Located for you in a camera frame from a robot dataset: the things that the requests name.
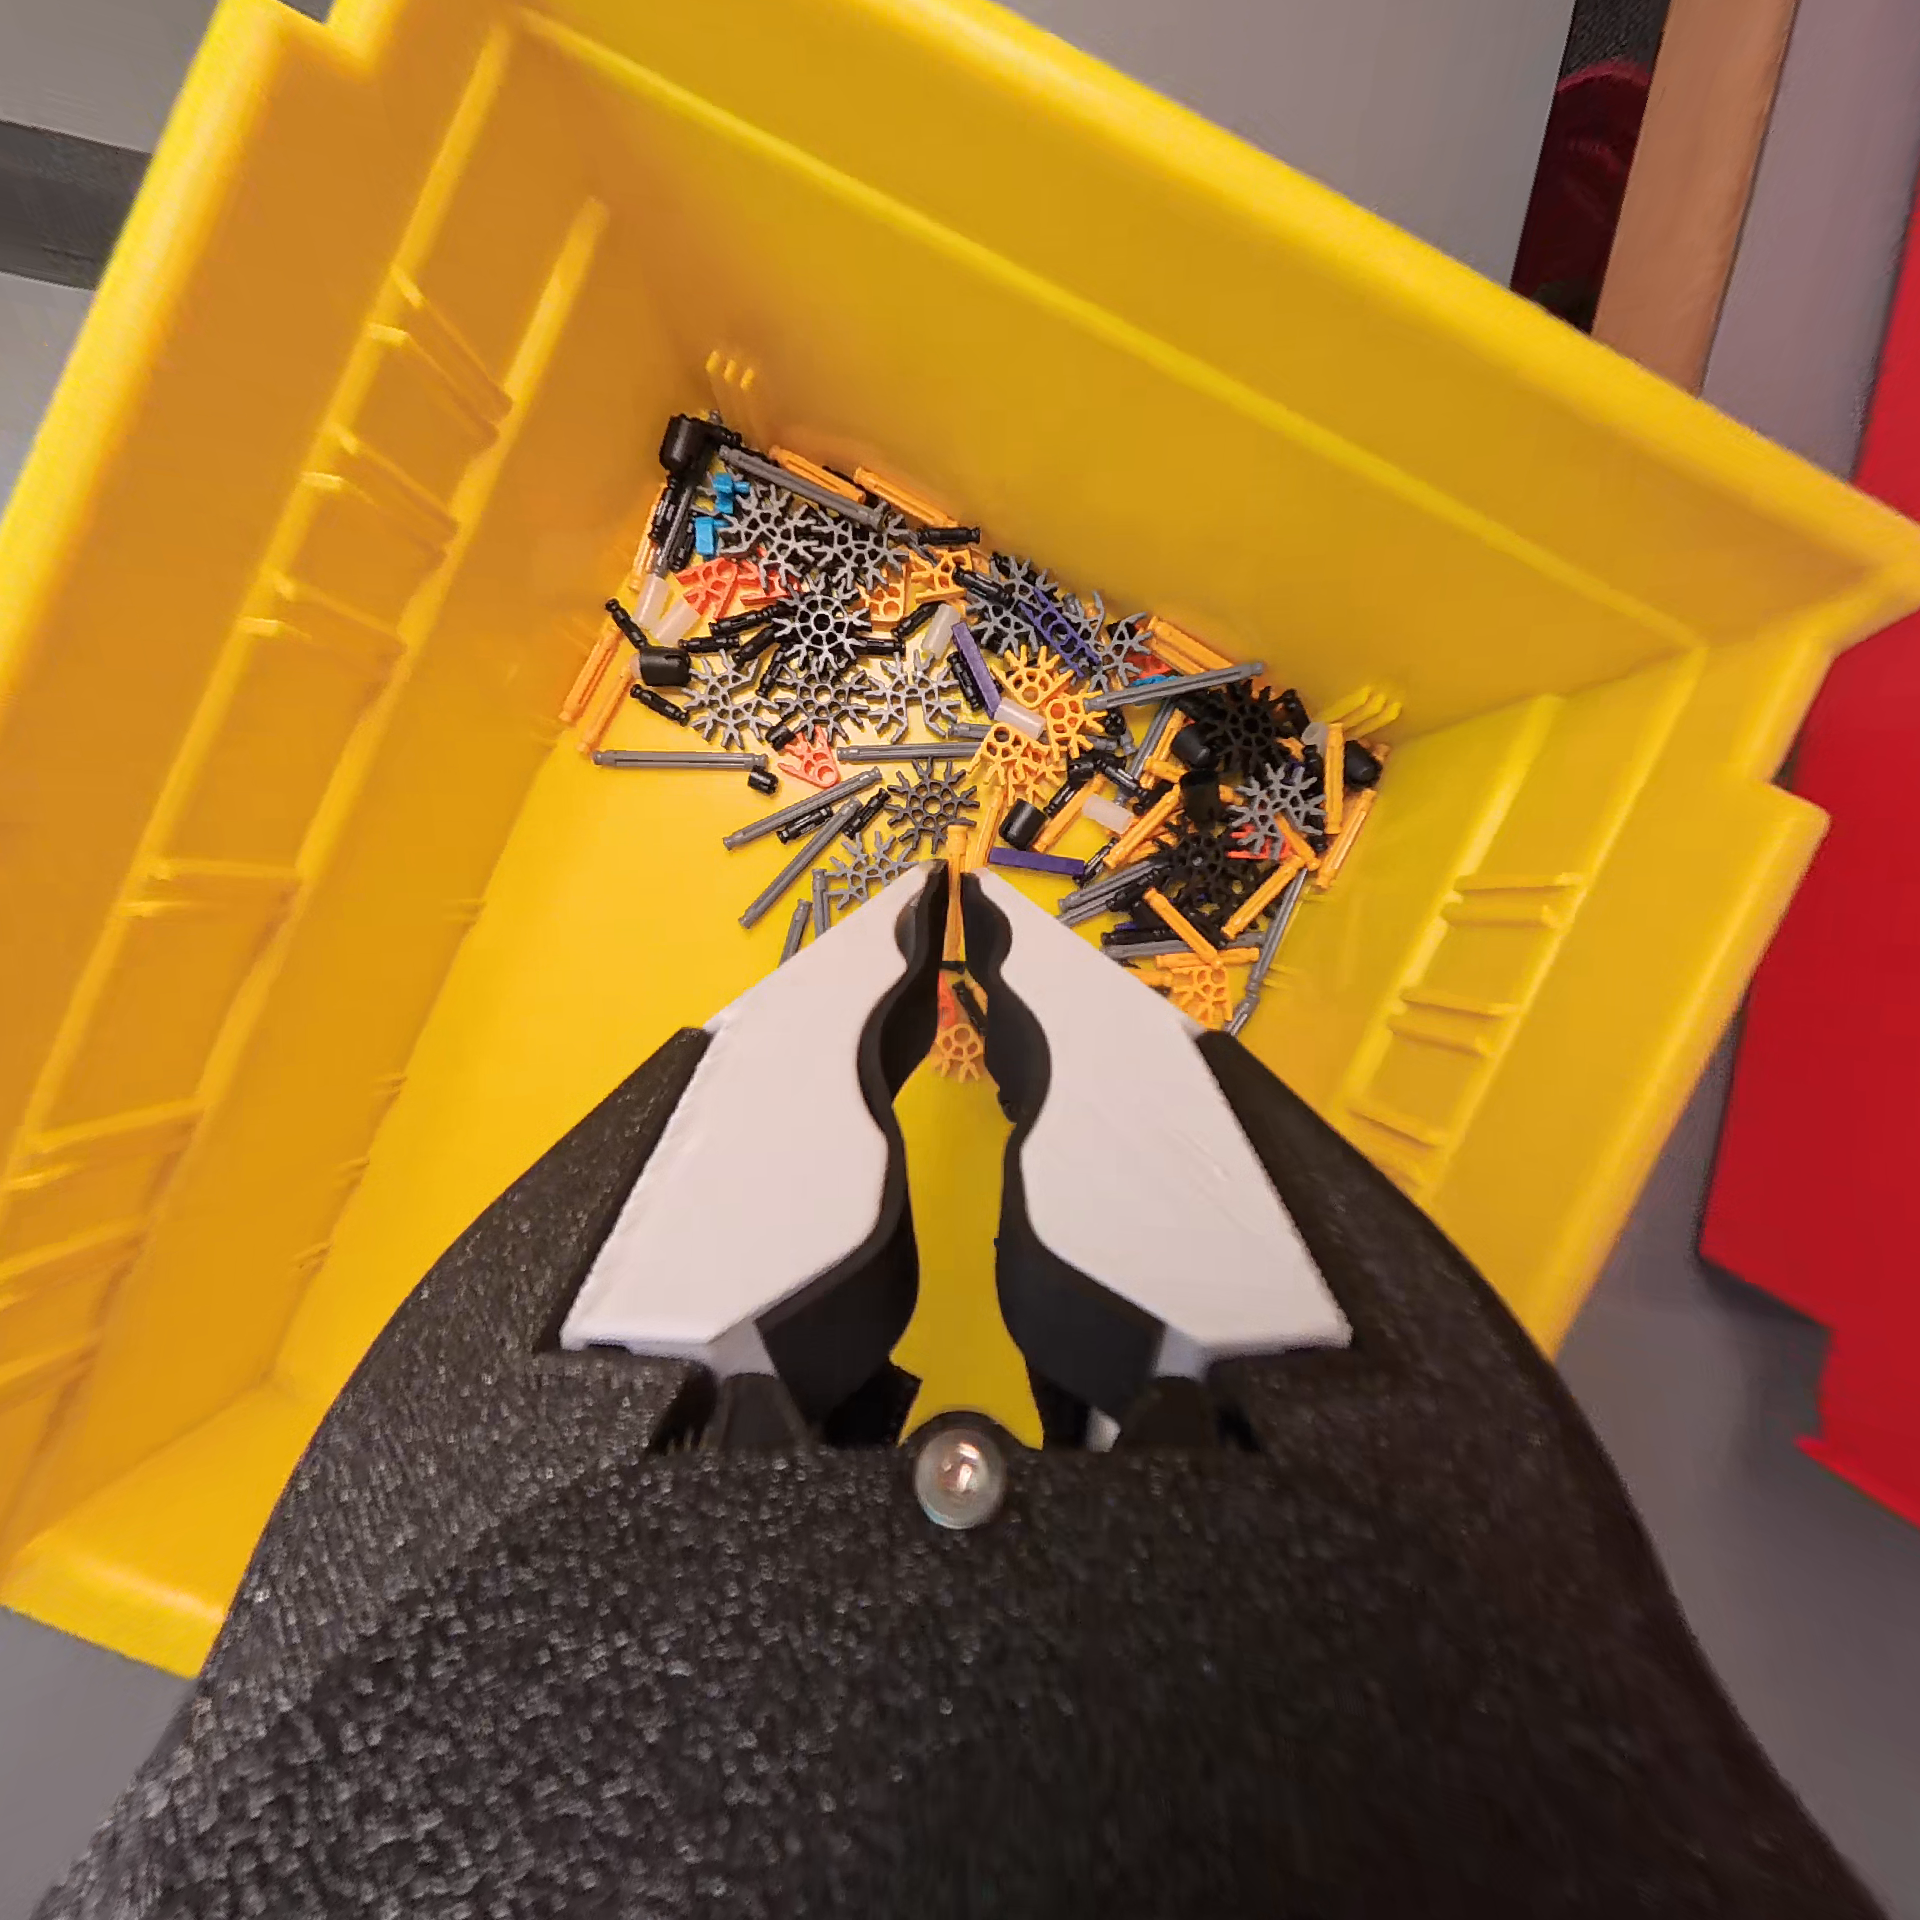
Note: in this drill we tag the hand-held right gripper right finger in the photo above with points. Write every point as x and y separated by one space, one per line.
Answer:
1186 1188

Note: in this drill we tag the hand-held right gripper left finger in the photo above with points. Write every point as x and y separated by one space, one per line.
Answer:
720 1188

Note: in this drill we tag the yellow plastic bin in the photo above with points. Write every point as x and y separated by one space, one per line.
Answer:
453 1051

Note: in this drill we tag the short orange rod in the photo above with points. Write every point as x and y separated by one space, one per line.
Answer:
951 919

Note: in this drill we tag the pile of dark and orange pieces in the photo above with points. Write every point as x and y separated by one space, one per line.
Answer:
824 633

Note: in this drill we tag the grey desk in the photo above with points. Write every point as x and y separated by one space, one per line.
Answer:
1727 1574

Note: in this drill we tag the red plastic crate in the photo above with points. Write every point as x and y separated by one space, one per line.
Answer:
1847 975

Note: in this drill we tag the wooden beam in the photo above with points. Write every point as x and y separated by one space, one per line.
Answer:
1696 180

